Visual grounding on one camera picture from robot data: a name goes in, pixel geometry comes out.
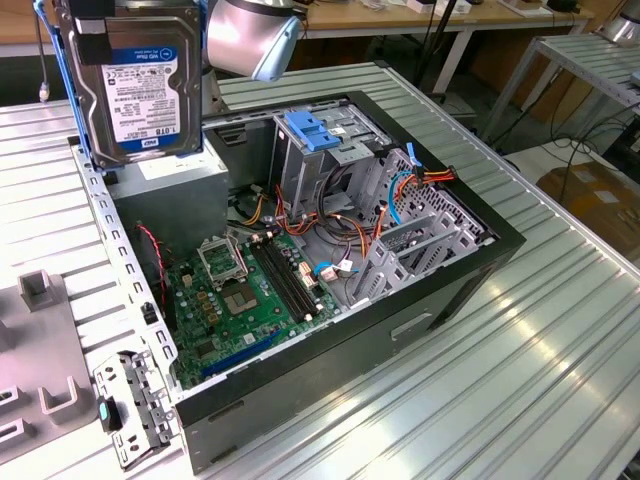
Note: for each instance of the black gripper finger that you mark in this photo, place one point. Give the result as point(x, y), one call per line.
point(92, 42)

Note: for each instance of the hard disk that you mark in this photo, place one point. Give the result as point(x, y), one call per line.
point(140, 90)

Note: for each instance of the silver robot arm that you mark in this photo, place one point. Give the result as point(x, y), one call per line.
point(235, 35)

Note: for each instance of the grey metal disk bay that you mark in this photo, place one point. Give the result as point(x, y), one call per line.
point(425, 235)

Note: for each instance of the grey power supply unit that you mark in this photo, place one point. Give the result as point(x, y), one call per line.
point(170, 210)

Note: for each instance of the blue plastic drive latch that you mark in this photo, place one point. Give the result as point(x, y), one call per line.
point(312, 132)

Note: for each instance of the grey optical drive cage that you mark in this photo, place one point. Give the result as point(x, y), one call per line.
point(305, 175)

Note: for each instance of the CPU socket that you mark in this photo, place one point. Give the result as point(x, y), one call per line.
point(240, 300)

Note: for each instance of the black RAM slot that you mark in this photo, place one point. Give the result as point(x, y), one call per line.
point(287, 281)
point(282, 281)
point(277, 281)
point(292, 281)

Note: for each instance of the wooden desk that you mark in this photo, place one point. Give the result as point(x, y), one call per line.
point(400, 20)

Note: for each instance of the grey parts rack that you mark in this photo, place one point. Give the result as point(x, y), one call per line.
point(45, 350)

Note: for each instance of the green motherboard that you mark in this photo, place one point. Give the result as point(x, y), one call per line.
point(270, 300)

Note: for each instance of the blue expansion slot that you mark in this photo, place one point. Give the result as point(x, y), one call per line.
point(240, 356)

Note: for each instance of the black teal latch clip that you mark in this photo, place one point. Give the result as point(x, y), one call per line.
point(109, 415)

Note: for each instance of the black PC case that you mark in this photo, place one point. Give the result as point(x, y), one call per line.
point(350, 360)

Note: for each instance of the metal slat side table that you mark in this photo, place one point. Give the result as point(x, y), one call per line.
point(575, 55)

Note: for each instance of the cardboard box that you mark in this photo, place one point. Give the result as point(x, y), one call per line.
point(595, 200)

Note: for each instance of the small black case switch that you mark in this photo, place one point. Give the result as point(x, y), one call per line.
point(148, 312)

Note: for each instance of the grey slot cover bracket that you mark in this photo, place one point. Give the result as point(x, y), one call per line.
point(145, 400)

